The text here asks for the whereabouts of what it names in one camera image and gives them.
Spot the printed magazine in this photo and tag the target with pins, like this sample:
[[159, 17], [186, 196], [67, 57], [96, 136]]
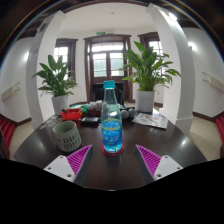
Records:
[[150, 120]]

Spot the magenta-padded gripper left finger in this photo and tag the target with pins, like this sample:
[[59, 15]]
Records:
[[78, 160]]

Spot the potted green plant, white pot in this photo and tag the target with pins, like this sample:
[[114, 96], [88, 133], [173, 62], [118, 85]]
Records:
[[148, 68], [56, 80]]

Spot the red box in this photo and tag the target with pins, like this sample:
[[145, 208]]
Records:
[[71, 114]]

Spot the basket of small items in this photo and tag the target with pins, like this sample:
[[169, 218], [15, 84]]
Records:
[[95, 106]]

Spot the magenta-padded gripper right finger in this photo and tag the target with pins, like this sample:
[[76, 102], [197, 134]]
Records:
[[150, 160]]

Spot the wall lamp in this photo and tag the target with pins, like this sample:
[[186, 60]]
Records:
[[190, 45], [26, 57]]

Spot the black chair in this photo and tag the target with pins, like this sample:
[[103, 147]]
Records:
[[97, 91]]

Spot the red carpeted staircase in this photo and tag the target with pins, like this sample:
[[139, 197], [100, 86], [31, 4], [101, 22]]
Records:
[[6, 133], [220, 128]]

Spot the green packet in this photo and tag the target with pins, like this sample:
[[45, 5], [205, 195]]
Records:
[[85, 108]]

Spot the brown wooden glazed door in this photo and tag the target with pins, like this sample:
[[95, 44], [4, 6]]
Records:
[[106, 60]]

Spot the green exit sign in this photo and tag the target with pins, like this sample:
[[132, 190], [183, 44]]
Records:
[[100, 33]]

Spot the black flat box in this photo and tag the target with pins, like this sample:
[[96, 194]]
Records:
[[90, 121]]

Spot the flat round red coaster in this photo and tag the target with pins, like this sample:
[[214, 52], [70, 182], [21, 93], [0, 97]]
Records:
[[104, 151]]

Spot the grey patterned mug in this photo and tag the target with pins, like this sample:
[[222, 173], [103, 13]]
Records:
[[67, 136]]

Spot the clear blue-capped water bottle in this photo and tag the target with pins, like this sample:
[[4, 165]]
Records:
[[111, 130]]

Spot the grey ball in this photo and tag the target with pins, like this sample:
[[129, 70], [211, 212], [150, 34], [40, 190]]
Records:
[[124, 114], [132, 112]]

